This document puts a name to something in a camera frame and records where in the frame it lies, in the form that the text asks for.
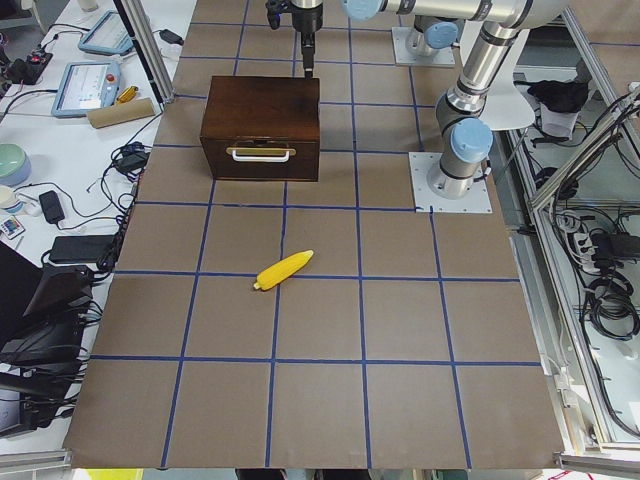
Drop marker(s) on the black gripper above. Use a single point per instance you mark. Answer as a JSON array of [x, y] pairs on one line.
[[305, 19]]

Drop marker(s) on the wooden drawer with white handle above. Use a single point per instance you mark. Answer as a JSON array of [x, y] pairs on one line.
[[261, 154]]

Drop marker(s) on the yellow toy corn cob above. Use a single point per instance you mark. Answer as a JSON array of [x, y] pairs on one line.
[[281, 270]]

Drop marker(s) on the dark wooden drawer box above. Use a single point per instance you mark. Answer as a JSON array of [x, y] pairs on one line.
[[257, 111]]

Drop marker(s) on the black power adapter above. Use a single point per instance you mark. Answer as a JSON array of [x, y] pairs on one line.
[[171, 37]]

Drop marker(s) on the blue teach pendant far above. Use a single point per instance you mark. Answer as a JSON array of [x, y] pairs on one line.
[[107, 37]]

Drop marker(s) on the blue teach pendant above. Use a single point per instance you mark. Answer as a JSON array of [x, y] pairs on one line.
[[86, 86], [107, 37]]

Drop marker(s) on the cardboard tube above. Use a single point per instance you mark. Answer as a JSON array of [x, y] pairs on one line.
[[121, 113]]

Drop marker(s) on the blue teach pendant near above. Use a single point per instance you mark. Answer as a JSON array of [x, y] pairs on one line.
[[86, 86]]

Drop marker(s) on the black smartphone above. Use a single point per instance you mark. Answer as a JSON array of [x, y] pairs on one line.
[[51, 207]]

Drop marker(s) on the green bowl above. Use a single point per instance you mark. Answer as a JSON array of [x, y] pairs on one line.
[[15, 165]]

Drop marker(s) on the white paper cup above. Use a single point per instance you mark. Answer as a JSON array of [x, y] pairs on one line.
[[9, 202]]

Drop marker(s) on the aluminium frame post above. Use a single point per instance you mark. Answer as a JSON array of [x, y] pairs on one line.
[[138, 27]]

